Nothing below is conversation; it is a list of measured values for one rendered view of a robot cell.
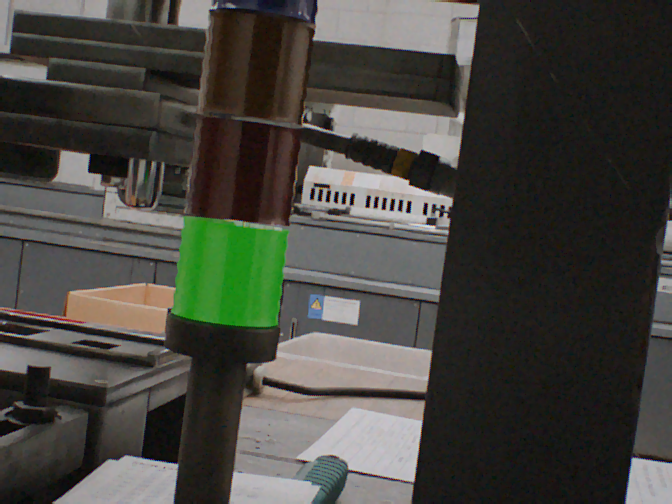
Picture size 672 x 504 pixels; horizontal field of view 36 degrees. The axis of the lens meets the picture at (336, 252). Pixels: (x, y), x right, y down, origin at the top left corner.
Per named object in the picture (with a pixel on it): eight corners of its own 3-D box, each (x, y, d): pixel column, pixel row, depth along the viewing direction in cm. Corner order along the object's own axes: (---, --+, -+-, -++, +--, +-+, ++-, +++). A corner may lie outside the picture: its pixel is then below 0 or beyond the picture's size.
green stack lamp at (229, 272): (191, 305, 39) (202, 216, 38) (289, 320, 38) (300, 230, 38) (155, 313, 35) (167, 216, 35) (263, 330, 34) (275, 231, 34)
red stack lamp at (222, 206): (202, 212, 38) (213, 123, 38) (301, 226, 38) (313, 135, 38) (167, 211, 35) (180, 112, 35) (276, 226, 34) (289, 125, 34)
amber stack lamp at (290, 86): (214, 119, 38) (225, 29, 38) (313, 131, 38) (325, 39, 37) (180, 107, 34) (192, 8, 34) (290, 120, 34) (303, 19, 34)
